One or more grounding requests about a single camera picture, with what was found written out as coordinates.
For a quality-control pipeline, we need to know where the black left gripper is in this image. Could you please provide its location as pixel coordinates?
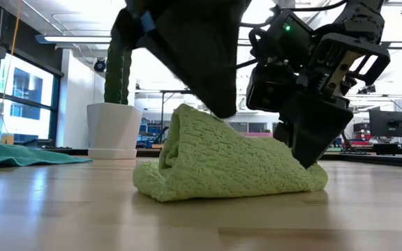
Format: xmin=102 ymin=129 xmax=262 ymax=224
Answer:
xmin=112 ymin=0 xmax=253 ymax=119

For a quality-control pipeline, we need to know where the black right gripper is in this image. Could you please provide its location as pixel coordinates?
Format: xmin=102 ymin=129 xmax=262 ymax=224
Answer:
xmin=256 ymin=8 xmax=391 ymax=169

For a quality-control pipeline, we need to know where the lime green microfiber towel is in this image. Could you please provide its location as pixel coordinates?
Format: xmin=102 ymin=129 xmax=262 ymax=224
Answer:
xmin=133 ymin=103 xmax=329 ymax=203

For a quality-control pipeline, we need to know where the teal microfiber towel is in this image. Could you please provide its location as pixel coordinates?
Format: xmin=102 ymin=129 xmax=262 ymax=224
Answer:
xmin=0 ymin=134 xmax=94 ymax=169

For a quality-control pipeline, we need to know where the black computer monitor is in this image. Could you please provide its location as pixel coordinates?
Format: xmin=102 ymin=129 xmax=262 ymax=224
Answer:
xmin=368 ymin=110 xmax=402 ymax=139

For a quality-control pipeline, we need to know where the white faceted plant pot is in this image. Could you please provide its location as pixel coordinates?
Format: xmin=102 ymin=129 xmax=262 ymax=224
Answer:
xmin=86 ymin=102 xmax=143 ymax=161

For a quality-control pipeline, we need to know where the long ceiling light bar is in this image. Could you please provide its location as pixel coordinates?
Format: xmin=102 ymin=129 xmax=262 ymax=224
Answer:
xmin=35 ymin=34 xmax=402 ymax=50

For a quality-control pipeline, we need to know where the black background rig frame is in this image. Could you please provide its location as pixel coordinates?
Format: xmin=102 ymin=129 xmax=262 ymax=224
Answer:
xmin=158 ymin=89 xmax=193 ymax=133

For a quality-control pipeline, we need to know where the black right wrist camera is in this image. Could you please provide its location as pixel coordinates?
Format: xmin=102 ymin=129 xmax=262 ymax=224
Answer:
xmin=246 ymin=64 xmax=298 ymax=113

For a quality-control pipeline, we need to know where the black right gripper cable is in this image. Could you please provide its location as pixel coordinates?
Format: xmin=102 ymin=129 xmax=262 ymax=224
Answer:
xmin=237 ymin=0 xmax=348 ymax=39

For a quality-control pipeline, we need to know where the black ceiling dome camera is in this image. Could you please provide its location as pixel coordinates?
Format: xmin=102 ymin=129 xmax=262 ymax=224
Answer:
xmin=93 ymin=58 xmax=107 ymax=73

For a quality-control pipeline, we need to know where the black window frame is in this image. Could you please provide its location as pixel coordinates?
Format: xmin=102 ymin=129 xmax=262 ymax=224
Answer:
xmin=0 ymin=48 xmax=64 ymax=147

